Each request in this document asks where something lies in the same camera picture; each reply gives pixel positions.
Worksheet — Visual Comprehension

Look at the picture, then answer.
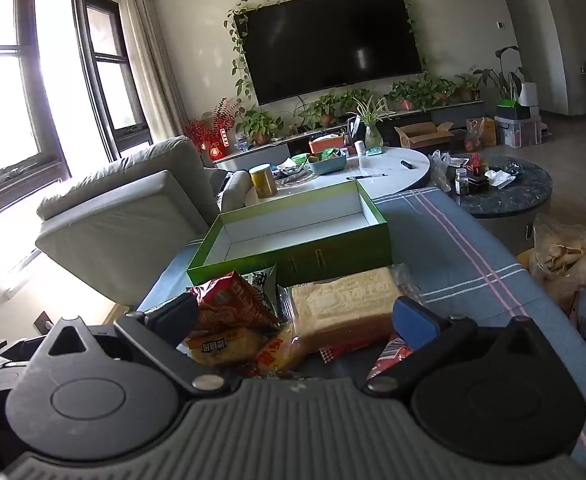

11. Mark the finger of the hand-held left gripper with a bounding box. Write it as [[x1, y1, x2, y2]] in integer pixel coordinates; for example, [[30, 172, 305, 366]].
[[0, 340, 38, 398]]

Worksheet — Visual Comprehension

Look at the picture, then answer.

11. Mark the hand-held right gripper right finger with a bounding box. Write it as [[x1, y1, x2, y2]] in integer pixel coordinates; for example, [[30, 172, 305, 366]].
[[363, 296, 548, 396]]

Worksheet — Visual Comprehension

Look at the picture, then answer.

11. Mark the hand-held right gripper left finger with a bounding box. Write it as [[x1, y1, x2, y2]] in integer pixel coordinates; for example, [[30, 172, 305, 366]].
[[28, 291, 238, 396]]

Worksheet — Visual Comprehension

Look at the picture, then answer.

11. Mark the red translucent snack bag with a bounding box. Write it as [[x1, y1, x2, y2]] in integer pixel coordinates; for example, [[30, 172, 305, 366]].
[[320, 332, 416, 382]]

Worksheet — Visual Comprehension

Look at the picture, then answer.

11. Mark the yellow snack packet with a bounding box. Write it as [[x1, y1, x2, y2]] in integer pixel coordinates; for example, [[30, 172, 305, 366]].
[[185, 327, 264, 367]]

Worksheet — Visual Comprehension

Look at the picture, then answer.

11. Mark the red snack packet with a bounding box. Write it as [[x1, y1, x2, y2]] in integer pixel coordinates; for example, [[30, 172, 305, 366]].
[[188, 271, 280, 333]]

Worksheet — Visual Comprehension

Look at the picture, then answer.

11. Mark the packaged bread loaf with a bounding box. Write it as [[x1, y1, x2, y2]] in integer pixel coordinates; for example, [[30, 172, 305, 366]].
[[279, 266, 414, 357]]

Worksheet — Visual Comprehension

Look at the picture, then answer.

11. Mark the green snack packet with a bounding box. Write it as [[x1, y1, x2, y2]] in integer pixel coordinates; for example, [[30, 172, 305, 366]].
[[243, 265, 282, 321]]

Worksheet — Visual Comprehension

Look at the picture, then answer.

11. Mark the orange snack packet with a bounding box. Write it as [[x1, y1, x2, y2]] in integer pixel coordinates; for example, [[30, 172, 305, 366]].
[[254, 332, 301, 378]]

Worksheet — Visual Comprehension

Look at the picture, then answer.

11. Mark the green cardboard box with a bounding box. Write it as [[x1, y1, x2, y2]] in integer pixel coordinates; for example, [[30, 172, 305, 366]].
[[187, 180, 392, 288]]

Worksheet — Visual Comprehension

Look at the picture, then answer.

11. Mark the blue striped tablecloth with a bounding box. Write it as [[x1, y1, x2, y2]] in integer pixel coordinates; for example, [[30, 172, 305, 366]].
[[135, 187, 586, 471]]

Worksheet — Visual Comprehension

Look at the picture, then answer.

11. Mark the grey sofa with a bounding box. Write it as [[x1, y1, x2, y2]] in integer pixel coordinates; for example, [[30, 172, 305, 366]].
[[35, 136, 254, 307]]

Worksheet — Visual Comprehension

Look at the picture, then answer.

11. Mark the white oval coffee table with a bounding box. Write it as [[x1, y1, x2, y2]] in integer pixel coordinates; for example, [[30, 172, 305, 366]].
[[243, 147, 431, 207]]

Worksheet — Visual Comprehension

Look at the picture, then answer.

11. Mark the clear plastic bag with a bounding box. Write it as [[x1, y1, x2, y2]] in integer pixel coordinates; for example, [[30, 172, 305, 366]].
[[429, 150, 454, 193]]

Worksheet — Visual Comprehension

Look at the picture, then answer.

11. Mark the dark round marble table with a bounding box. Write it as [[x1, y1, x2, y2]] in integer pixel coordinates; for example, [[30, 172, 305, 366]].
[[440, 152, 554, 248]]

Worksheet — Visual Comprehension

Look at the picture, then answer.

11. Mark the yellow can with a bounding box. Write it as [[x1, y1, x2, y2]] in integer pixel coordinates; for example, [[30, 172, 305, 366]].
[[249, 164, 278, 199]]

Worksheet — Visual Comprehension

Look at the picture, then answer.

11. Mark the clear bag of chips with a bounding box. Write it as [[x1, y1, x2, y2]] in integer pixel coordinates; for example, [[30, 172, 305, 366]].
[[530, 215, 586, 306]]

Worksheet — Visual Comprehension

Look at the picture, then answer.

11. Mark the white tissue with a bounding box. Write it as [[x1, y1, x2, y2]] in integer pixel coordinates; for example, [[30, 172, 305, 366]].
[[485, 169, 516, 188]]

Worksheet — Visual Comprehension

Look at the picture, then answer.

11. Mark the blue basket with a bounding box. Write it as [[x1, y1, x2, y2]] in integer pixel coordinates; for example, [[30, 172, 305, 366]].
[[307, 152, 348, 175]]

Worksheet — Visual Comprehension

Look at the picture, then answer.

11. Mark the open cardboard box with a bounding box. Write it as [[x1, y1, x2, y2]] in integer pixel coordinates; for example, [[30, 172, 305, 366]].
[[395, 121, 454, 150]]

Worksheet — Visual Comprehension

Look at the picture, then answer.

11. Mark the red flower decoration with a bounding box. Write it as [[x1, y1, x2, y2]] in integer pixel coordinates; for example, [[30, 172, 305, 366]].
[[184, 99, 240, 161]]

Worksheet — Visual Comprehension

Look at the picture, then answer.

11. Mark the glass vase with plant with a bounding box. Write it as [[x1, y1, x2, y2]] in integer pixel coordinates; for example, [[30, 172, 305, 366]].
[[350, 96, 391, 149]]

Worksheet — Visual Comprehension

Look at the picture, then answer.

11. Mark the orange box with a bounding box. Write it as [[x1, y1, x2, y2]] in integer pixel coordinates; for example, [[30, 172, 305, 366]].
[[309, 136, 344, 155]]

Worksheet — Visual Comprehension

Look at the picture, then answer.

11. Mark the potted green plant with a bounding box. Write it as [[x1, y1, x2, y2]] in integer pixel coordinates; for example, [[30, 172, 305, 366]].
[[388, 77, 456, 111], [238, 109, 284, 147], [298, 94, 344, 129]]

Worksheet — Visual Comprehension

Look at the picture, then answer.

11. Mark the clear storage box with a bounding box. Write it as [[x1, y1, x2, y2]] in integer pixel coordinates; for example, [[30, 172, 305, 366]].
[[494, 115, 542, 148]]

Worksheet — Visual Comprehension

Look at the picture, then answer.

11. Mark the green and black box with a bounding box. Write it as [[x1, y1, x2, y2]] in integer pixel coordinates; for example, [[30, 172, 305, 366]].
[[497, 100, 531, 121]]

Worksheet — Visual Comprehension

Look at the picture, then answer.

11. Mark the white air purifier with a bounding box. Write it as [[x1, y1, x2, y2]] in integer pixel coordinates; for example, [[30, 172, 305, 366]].
[[518, 81, 540, 108]]

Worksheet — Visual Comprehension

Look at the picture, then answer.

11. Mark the beige curtain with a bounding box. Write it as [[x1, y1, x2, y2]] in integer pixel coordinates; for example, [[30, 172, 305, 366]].
[[117, 0, 190, 142]]

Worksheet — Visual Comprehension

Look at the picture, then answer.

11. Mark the large leafy plant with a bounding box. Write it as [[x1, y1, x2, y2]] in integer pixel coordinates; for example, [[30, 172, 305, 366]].
[[474, 46, 531, 102]]

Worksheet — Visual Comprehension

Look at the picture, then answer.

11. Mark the dark framed window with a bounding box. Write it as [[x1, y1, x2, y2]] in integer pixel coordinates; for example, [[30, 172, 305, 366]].
[[0, 0, 154, 221]]

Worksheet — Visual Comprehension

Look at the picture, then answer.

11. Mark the green vine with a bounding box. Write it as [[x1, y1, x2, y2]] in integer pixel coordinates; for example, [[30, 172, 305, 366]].
[[225, 0, 431, 111]]

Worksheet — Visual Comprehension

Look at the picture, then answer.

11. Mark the black television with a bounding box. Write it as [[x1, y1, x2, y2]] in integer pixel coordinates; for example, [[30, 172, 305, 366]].
[[234, 0, 424, 106]]

